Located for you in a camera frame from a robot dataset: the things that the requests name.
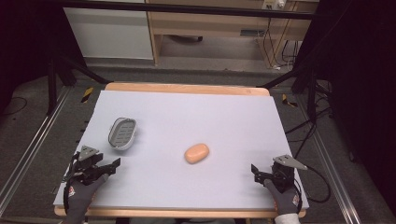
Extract wooden desk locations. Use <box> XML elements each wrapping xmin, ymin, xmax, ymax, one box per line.
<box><xmin>145</xmin><ymin>0</ymin><xmax>319</xmax><ymax>68</ymax></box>

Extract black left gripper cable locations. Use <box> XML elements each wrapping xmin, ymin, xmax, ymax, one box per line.
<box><xmin>63</xmin><ymin>151</ymin><xmax>80</xmax><ymax>215</ymax></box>

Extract yellow black floor tape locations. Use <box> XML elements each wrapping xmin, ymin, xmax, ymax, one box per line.
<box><xmin>80</xmin><ymin>86</ymin><xmax>94</xmax><ymax>104</ymax></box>
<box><xmin>281</xmin><ymin>93</ymin><xmax>299</xmax><ymax>108</ymax></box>

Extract thin black floor cable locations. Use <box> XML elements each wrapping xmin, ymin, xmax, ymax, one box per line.
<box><xmin>0</xmin><ymin>95</ymin><xmax>28</xmax><ymax>118</ymax></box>

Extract aluminium floor rail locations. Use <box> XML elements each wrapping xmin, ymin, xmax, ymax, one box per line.
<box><xmin>0</xmin><ymin>86</ymin><xmax>72</xmax><ymax>217</ymax></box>
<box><xmin>296</xmin><ymin>94</ymin><xmax>362</xmax><ymax>224</ymax></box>

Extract cables under desk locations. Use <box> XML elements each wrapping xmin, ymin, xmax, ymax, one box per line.
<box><xmin>262</xmin><ymin>16</ymin><xmax>301</xmax><ymax>71</ymax></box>

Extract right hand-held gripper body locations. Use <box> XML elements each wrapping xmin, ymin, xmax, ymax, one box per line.
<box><xmin>270</xmin><ymin>154</ymin><xmax>309</xmax><ymax>193</ymax></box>

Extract black metal crossbar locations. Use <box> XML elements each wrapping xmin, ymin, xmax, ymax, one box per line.
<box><xmin>59</xmin><ymin>0</ymin><xmax>316</xmax><ymax>21</ymax></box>

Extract black curtain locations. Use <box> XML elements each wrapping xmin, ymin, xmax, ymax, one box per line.
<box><xmin>0</xmin><ymin>0</ymin><xmax>87</xmax><ymax>110</ymax></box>
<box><xmin>293</xmin><ymin>0</ymin><xmax>396</xmax><ymax>217</ymax></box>

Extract orange bread roll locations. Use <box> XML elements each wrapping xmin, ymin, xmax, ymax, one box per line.
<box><xmin>183</xmin><ymin>142</ymin><xmax>210</xmax><ymax>165</ymax></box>

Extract person's right hand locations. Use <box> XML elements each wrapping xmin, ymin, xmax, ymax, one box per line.
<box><xmin>263</xmin><ymin>179</ymin><xmax>304</xmax><ymax>217</ymax></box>

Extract black floor cables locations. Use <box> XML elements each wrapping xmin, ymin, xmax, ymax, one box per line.
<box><xmin>284</xmin><ymin>79</ymin><xmax>334</xmax><ymax>160</ymax></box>

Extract white cabinet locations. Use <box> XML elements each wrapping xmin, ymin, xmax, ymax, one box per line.
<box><xmin>63</xmin><ymin>7</ymin><xmax>155</xmax><ymax>61</ymax></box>

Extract wooden table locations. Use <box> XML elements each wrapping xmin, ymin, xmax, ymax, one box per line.
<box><xmin>53</xmin><ymin>81</ymin><xmax>307</xmax><ymax>219</ymax></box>

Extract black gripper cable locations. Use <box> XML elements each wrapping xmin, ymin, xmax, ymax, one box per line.
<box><xmin>292</xmin><ymin>165</ymin><xmax>332</xmax><ymax>204</ymax></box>
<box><xmin>63</xmin><ymin>151</ymin><xmax>80</xmax><ymax>215</ymax></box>

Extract white power strip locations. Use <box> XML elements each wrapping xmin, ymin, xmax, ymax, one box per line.
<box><xmin>262</xmin><ymin>0</ymin><xmax>287</xmax><ymax>10</ymax></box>

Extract grey soap dish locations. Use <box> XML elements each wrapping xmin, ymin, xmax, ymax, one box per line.
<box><xmin>107</xmin><ymin>117</ymin><xmax>138</xmax><ymax>151</ymax></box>

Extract black metal stand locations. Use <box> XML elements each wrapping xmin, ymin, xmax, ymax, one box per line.
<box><xmin>256</xmin><ymin>66</ymin><xmax>319</xmax><ymax>123</ymax></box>
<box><xmin>46</xmin><ymin>51</ymin><xmax>112</xmax><ymax>116</ymax></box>

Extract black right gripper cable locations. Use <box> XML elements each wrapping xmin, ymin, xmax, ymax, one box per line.
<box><xmin>292</xmin><ymin>165</ymin><xmax>332</xmax><ymax>204</ymax></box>

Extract white table mat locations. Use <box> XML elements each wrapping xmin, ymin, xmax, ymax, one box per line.
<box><xmin>53</xmin><ymin>89</ymin><xmax>310</xmax><ymax>211</ymax></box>

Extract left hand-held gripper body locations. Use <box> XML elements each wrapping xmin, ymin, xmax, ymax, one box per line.
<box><xmin>66</xmin><ymin>145</ymin><xmax>108</xmax><ymax>185</ymax></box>

